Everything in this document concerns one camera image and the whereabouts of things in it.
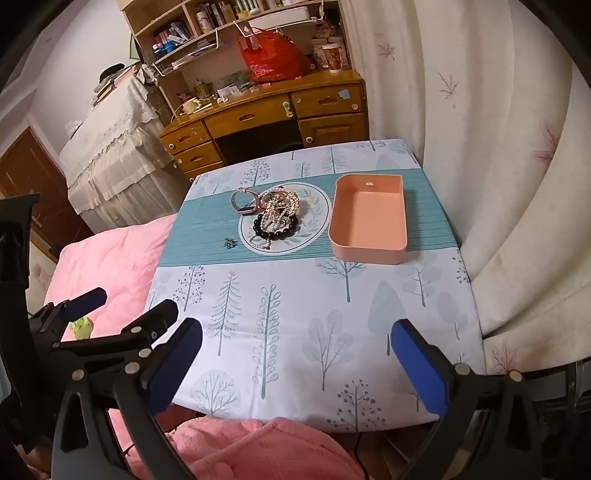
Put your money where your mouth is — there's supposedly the brown wooden door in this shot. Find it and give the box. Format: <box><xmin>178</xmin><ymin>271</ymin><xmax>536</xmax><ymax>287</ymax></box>
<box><xmin>0</xmin><ymin>127</ymin><xmax>95</xmax><ymax>259</ymax></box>

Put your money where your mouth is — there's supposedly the black bead bracelet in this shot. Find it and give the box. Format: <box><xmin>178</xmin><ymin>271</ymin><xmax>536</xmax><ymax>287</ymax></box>
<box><xmin>252</xmin><ymin>212</ymin><xmax>301</xmax><ymax>241</ymax></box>

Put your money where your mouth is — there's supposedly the tree print tablecloth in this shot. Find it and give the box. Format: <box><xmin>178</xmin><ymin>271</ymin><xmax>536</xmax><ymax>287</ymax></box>
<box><xmin>143</xmin><ymin>138</ymin><xmax>488</xmax><ymax>435</ymax></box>

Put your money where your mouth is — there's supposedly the white storage basket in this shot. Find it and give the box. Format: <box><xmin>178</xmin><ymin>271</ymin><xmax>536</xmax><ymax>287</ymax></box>
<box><xmin>247</xmin><ymin>11</ymin><xmax>324</xmax><ymax>35</ymax></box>

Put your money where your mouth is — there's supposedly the white wire rack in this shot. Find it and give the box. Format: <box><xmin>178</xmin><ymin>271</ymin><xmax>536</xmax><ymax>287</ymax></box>
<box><xmin>151</xmin><ymin>25</ymin><xmax>223</xmax><ymax>77</ymax></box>

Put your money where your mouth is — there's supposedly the gold chain necklace pile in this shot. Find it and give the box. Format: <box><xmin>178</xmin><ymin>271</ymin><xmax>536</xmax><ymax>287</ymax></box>
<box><xmin>259</xmin><ymin>185</ymin><xmax>303</xmax><ymax>232</ymax></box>

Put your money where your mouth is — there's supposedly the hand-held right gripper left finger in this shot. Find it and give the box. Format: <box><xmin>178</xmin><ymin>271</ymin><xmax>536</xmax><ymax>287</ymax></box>
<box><xmin>51</xmin><ymin>316</ymin><xmax>204</xmax><ymax>480</ymax></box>

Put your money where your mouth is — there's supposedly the wooden desk hutch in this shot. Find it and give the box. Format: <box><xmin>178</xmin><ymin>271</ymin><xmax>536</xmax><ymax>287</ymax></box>
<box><xmin>115</xmin><ymin>0</ymin><xmax>347</xmax><ymax>121</ymax></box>

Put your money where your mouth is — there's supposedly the white lace cover cloth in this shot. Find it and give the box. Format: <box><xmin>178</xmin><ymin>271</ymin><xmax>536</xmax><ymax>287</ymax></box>
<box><xmin>59</xmin><ymin>74</ymin><xmax>192</xmax><ymax>234</ymax></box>

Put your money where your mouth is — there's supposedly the black cable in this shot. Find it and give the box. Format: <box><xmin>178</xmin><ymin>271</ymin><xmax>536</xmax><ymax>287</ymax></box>
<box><xmin>353</xmin><ymin>431</ymin><xmax>370</xmax><ymax>480</ymax></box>

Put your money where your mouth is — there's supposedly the stack of books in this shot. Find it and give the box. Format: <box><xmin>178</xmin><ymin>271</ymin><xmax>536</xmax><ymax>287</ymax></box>
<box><xmin>90</xmin><ymin>64</ymin><xmax>144</xmax><ymax>109</ymax></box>

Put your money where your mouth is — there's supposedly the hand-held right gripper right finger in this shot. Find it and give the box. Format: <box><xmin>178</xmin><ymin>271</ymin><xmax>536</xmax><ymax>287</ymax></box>
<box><xmin>390</xmin><ymin>318</ymin><xmax>543</xmax><ymax>480</ymax></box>

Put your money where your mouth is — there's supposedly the pink fluffy cloth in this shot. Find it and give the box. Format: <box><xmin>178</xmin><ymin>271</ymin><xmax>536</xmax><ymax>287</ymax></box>
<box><xmin>124</xmin><ymin>415</ymin><xmax>370</xmax><ymax>480</ymax></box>

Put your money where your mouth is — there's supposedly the pink quilt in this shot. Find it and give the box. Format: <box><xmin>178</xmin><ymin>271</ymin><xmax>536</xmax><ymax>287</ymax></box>
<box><xmin>44</xmin><ymin>215</ymin><xmax>178</xmax><ymax>480</ymax></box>

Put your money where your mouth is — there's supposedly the row of shelf books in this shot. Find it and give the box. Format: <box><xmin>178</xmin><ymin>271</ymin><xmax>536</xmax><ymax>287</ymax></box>
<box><xmin>194</xmin><ymin>0</ymin><xmax>287</xmax><ymax>28</ymax></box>

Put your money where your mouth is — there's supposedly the red plastic bag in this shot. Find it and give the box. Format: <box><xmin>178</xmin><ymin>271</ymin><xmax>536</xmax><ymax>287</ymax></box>
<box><xmin>237</xmin><ymin>25</ymin><xmax>315</xmax><ymax>85</ymax></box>

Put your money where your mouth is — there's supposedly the pink plastic tray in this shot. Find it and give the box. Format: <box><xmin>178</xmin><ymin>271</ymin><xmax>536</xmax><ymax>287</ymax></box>
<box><xmin>328</xmin><ymin>174</ymin><xmax>409</xmax><ymax>266</ymax></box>

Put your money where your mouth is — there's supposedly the rose gold bangle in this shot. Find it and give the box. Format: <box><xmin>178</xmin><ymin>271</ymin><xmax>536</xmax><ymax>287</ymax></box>
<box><xmin>231</xmin><ymin>187</ymin><xmax>260</xmax><ymax>214</ymax></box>

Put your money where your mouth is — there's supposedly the white pearl necklace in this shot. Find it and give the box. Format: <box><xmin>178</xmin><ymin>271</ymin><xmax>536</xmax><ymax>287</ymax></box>
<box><xmin>247</xmin><ymin>217</ymin><xmax>278</xmax><ymax>252</ymax></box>

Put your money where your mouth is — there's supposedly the patterned paper cup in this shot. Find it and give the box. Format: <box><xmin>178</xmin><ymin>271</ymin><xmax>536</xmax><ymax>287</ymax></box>
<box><xmin>321</xmin><ymin>42</ymin><xmax>345</xmax><ymax>75</ymax></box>

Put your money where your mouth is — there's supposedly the cream leaf print curtain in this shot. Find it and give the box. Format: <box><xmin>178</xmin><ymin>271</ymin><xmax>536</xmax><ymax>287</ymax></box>
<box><xmin>339</xmin><ymin>0</ymin><xmax>591</xmax><ymax>374</ymax></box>

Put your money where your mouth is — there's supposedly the small green toy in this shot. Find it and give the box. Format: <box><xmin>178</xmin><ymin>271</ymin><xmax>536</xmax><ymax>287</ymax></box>
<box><xmin>69</xmin><ymin>318</ymin><xmax>94</xmax><ymax>341</ymax></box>

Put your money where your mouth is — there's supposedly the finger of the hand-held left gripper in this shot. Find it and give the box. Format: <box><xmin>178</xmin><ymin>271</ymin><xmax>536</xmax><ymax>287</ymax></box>
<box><xmin>28</xmin><ymin>287</ymin><xmax>108</xmax><ymax>344</ymax></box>
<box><xmin>53</xmin><ymin>299</ymin><xmax>180</xmax><ymax>370</ymax></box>

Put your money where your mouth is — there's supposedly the wooden desk with drawers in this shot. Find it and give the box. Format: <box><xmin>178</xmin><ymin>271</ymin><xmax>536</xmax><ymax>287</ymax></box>
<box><xmin>159</xmin><ymin>69</ymin><xmax>370</xmax><ymax>183</ymax></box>

